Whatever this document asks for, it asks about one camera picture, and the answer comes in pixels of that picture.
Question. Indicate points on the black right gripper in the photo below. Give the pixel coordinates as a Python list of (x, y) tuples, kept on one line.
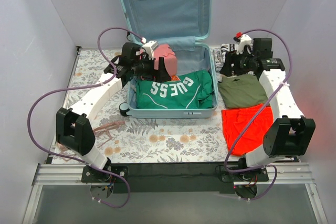
[(231, 61)]

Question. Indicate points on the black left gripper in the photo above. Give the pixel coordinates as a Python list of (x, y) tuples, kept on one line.
[(157, 67)]

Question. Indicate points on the newspaper print garment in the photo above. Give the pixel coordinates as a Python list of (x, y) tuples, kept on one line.
[(219, 54)]

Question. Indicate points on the pink toiletry case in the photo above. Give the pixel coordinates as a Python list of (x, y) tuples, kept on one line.
[(165, 51)]

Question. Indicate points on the green Guess t-shirt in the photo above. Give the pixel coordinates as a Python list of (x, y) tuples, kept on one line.
[(189, 91)]

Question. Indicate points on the light blue suitcase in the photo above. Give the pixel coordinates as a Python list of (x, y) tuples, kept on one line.
[(182, 24)]

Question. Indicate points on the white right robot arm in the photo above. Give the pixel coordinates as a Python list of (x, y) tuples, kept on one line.
[(273, 130)]

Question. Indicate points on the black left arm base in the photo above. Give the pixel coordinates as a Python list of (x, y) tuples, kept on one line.
[(105, 175)]

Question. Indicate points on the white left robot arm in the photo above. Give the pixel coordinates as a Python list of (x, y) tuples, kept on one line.
[(73, 125)]

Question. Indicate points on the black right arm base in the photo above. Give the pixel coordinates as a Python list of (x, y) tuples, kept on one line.
[(256, 175)]

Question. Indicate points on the olive green folded shirt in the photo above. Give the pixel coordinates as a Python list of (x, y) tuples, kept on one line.
[(242, 91)]

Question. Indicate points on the beige pink bra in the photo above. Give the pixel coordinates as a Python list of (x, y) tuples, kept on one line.
[(105, 129)]

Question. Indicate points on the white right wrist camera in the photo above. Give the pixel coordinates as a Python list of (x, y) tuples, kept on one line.
[(242, 40)]

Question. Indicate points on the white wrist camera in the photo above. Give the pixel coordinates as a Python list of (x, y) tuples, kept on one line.
[(148, 47), (242, 40)]

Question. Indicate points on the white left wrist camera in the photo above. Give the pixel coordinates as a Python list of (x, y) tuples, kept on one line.
[(148, 47)]

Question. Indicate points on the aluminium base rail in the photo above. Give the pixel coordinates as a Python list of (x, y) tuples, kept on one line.
[(173, 193)]

